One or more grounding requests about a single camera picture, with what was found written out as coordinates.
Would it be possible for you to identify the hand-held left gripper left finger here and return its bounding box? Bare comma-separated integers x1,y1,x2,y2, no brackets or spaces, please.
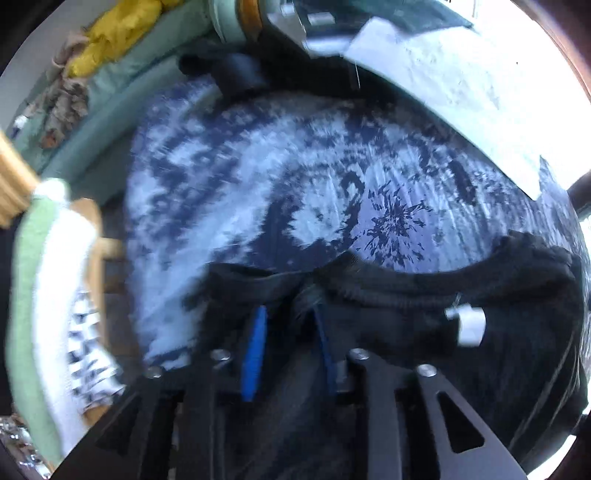
60,305,269,480

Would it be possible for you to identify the brown patterned cloth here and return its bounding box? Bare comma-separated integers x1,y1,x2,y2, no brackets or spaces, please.
37,41,94,149

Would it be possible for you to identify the teal bedding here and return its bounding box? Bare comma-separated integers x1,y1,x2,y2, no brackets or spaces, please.
32,4,223,186

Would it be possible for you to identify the dark cloth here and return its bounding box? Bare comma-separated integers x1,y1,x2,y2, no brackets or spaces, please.
179,39,398,104

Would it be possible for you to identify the yellow cloth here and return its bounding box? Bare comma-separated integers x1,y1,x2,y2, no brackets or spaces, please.
65,0,186,78

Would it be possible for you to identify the pale grey board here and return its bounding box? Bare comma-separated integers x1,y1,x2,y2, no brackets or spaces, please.
344,17,577,202

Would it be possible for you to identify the grey metal fixture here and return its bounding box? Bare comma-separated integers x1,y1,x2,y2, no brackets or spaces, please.
264,4,331,54

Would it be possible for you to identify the black garment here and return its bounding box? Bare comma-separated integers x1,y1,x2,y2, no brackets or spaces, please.
198,233,589,480

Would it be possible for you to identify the pale green orange cylinder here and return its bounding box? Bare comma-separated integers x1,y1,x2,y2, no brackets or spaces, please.
207,0,269,43

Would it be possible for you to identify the green white towel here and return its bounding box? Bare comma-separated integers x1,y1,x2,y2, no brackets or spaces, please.
4,178,126,468

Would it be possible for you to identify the black white patterned cloth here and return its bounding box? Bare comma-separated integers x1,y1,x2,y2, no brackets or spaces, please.
65,286,126,412

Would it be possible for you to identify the blue white tie-dye blanket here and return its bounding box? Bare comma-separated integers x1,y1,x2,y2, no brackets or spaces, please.
124,78,583,372

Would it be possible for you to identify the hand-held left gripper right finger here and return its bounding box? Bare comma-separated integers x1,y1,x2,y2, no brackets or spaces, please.
314,309,528,480

